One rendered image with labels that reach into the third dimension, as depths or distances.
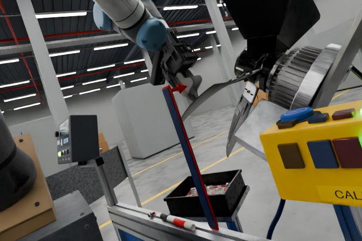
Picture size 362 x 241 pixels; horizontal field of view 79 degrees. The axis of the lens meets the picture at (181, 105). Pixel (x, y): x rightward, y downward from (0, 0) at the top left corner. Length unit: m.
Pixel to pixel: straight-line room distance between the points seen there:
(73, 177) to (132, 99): 4.87
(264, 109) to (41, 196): 0.61
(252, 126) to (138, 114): 6.33
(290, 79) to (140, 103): 6.46
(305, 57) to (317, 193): 0.48
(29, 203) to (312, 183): 0.51
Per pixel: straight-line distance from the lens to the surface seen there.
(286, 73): 0.71
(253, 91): 0.83
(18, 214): 0.58
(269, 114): 0.70
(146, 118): 6.98
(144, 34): 0.51
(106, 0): 0.48
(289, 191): 0.32
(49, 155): 6.59
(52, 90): 5.01
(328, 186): 0.29
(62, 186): 2.31
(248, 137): 0.67
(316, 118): 0.28
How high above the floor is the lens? 1.14
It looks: 1 degrees up
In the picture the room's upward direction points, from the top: 19 degrees counter-clockwise
